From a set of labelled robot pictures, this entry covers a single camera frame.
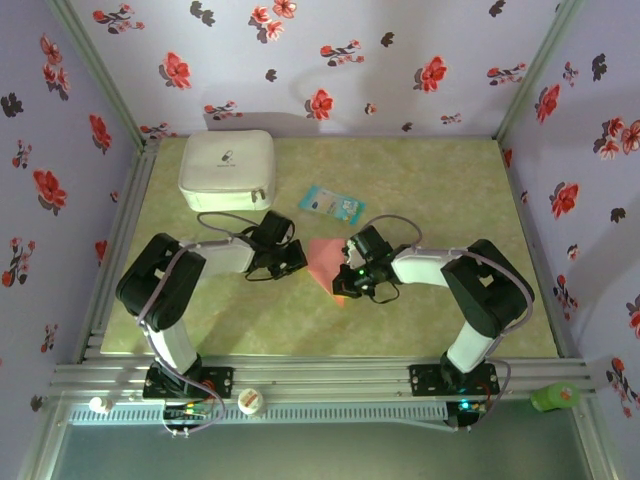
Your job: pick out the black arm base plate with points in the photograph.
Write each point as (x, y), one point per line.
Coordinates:
(220, 382)
(425, 380)

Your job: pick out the blue wet wipes packet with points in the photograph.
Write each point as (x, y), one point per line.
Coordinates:
(332, 205)

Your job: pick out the white fabric zip case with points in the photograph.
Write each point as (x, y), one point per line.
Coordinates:
(225, 160)

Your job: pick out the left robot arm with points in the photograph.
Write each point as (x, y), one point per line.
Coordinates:
(155, 285)

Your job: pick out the small white bottle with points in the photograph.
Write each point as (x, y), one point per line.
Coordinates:
(100, 404)

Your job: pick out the aluminium frame side rail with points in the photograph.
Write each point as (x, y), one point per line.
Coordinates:
(131, 200)
(539, 225)

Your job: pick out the green plastic bottle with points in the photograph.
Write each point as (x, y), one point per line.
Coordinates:
(555, 397)

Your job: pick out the wide aluminium frame rail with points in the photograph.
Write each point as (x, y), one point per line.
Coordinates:
(325, 375)

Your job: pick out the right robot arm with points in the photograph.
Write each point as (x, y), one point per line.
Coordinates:
(485, 290)

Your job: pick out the white jar red label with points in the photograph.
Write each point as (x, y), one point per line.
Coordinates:
(251, 401)

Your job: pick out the small circuit board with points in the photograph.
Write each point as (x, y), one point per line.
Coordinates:
(465, 412)
(187, 412)

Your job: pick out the aluminium frame post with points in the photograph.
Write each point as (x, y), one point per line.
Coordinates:
(101, 75)
(534, 75)

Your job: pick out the pink paper sheet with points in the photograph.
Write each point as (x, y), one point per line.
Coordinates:
(325, 260)

